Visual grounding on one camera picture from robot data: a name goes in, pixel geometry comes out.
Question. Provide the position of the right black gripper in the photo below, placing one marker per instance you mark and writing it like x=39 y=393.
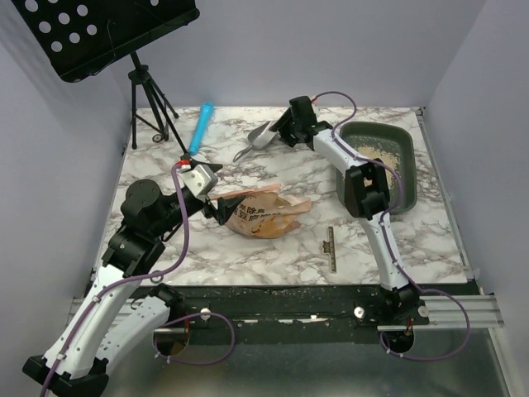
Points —
x=289 y=126

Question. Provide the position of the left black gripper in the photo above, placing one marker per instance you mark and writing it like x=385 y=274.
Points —
x=226 y=206

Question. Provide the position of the silver metal litter scoop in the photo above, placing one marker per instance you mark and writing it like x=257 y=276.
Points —
x=259 y=139

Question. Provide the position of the orange cat litter bag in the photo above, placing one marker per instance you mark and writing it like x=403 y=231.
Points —
x=265 y=213

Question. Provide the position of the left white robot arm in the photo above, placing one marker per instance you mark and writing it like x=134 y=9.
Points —
x=151 y=242

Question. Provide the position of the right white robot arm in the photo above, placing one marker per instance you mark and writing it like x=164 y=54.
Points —
x=366 y=198

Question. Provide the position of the beige litter pile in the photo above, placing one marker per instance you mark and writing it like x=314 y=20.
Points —
x=374 y=152

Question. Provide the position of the dark green litter tray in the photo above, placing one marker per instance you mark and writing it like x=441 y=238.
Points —
x=393 y=139

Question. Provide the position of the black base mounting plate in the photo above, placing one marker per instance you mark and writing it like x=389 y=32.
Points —
x=281 y=315

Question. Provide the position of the black perforated music stand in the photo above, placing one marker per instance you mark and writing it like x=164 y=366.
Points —
x=82 y=38

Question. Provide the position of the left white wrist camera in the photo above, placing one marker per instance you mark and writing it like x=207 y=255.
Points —
x=199 y=180

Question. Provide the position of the blue cylindrical handle tool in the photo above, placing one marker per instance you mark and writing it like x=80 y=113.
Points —
x=206 y=112

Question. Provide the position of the aluminium extrusion rail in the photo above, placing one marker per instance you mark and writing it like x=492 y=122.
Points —
x=442 y=313

